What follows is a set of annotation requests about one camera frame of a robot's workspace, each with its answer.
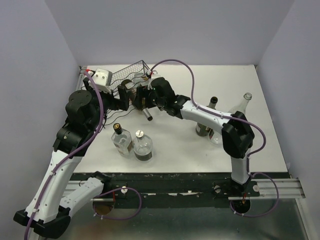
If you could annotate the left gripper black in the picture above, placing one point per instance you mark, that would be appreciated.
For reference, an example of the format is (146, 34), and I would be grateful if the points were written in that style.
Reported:
(116, 104)

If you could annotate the black wire wine rack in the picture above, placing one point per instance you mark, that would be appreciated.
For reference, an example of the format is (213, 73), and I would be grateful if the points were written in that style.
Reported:
(125, 73)

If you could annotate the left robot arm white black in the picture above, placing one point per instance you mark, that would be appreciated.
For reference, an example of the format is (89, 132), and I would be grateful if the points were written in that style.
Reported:
(50, 212)

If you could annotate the olive green wine bottle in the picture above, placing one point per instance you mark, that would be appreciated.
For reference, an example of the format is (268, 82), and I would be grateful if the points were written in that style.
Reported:
(134, 88)

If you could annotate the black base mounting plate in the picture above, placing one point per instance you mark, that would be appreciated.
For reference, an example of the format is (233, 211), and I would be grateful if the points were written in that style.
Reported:
(216, 189)

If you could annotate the green open wine bottle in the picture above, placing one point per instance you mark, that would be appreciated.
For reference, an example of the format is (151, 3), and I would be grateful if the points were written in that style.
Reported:
(203, 127)

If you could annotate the round clear flask bottle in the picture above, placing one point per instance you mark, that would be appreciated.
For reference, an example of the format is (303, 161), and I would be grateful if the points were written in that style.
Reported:
(215, 138)

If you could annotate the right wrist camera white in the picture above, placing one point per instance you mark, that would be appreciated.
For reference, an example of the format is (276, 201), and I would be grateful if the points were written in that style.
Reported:
(152, 75)

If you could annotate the tall clear frosted bottle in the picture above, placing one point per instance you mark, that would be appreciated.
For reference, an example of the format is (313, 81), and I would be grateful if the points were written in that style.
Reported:
(242, 105)

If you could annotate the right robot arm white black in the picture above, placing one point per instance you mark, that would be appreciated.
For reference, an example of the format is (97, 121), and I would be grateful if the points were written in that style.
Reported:
(237, 135)

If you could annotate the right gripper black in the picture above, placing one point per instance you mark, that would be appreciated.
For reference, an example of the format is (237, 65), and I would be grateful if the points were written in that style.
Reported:
(142, 92)

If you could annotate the square clear bottle dark cap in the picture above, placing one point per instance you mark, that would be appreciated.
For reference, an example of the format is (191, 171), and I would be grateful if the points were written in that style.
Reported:
(122, 140)

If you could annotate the clear square bottle black label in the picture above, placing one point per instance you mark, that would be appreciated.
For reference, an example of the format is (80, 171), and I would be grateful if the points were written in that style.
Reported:
(140, 80)

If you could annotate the round clear bottle silver cap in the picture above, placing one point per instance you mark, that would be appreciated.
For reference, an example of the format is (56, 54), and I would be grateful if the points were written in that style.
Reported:
(142, 146)

